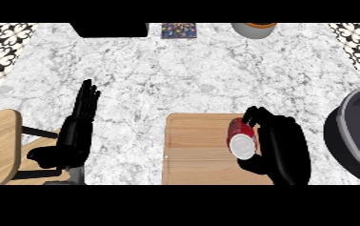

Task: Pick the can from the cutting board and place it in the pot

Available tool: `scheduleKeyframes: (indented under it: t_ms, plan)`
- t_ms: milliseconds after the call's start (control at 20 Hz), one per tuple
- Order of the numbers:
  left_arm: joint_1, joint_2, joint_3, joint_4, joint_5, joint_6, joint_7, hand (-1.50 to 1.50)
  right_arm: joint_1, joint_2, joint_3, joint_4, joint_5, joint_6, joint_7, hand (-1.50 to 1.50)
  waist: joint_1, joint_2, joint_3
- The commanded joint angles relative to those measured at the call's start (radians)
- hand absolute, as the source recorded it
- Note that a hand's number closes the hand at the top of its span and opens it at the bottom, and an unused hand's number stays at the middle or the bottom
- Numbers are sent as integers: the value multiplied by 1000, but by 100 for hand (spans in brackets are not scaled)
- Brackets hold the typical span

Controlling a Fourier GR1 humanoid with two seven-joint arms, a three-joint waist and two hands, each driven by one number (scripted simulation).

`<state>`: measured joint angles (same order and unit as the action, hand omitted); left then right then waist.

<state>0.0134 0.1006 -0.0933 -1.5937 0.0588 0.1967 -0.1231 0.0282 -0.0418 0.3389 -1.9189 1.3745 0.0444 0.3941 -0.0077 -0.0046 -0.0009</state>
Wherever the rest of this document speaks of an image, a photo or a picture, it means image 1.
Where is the wooden cutting board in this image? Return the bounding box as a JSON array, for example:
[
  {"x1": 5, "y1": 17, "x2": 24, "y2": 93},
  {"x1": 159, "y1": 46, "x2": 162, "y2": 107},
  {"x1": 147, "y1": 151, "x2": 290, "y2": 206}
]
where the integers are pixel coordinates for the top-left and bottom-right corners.
[{"x1": 162, "y1": 113, "x2": 275, "y2": 186}]

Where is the red can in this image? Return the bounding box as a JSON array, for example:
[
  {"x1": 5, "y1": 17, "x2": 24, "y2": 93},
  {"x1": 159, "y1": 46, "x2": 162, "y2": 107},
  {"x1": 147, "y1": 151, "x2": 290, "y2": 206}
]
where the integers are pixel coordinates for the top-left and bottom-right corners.
[{"x1": 226, "y1": 117, "x2": 259, "y2": 161}]

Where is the grey round container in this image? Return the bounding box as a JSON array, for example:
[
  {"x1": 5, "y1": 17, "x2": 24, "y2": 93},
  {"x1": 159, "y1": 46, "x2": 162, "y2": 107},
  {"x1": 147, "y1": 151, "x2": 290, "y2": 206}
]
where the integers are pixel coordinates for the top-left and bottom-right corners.
[{"x1": 231, "y1": 23, "x2": 280, "y2": 40}]

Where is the black appliance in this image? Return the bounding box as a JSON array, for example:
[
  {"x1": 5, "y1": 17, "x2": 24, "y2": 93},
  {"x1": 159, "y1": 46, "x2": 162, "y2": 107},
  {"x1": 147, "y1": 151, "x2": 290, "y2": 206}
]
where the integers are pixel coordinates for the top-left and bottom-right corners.
[{"x1": 70, "y1": 23, "x2": 151, "y2": 39}]

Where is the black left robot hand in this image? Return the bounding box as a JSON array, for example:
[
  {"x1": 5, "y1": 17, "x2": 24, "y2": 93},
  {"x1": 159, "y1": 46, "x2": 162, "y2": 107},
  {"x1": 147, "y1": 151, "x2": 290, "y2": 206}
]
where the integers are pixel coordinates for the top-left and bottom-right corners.
[{"x1": 26, "y1": 78, "x2": 104, "y2": 170}]

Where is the dark grey pot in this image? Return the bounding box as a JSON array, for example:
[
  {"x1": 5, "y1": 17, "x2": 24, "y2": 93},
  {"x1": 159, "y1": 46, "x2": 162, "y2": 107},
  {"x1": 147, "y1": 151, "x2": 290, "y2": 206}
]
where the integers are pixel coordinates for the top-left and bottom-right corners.
[{"x1": 322, "y1": 89, "x2": 360, "y2": 180}]

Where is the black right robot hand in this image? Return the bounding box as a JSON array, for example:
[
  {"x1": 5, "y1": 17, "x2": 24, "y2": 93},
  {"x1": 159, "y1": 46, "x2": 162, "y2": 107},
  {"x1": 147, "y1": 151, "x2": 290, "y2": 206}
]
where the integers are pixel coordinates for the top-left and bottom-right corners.
[{"x1": 237, "y1": 105, "x2": 315, "y2": 186}]

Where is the dark patterned box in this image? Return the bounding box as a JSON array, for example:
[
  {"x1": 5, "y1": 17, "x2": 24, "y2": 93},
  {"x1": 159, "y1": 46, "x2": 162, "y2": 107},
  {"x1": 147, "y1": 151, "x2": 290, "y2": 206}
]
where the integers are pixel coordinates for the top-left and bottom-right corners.
[{"x1": 162, "y1": 23, "x2": 198, "y2": 40}]

